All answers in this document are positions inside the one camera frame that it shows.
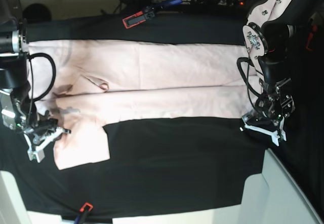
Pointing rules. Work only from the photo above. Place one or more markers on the pink T-shirt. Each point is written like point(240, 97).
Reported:
point(109, 81)

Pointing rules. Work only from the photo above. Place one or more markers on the red blue front clamp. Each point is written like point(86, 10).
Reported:
point(83, 213)

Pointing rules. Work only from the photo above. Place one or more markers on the black table cloth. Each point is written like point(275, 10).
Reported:
point(166, 166)

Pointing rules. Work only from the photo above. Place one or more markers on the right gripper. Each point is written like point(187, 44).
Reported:
point(40, 134)

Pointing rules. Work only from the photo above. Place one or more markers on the white cabinet left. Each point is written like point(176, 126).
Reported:
point(12, 207)

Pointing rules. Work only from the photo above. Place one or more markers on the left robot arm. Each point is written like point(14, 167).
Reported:
point(271, 24)

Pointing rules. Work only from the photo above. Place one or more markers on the red clamp at right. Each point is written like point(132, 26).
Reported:
point(312, 33)

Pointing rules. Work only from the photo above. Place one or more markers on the red black blue clamp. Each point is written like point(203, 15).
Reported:
point(148, 13)

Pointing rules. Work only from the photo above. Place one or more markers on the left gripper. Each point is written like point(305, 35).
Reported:
point(272, 128)

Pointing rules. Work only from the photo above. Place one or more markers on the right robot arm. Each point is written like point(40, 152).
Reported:
point(18, 110)

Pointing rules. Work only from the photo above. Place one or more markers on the black power strip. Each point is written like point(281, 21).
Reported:
point(218, 2)

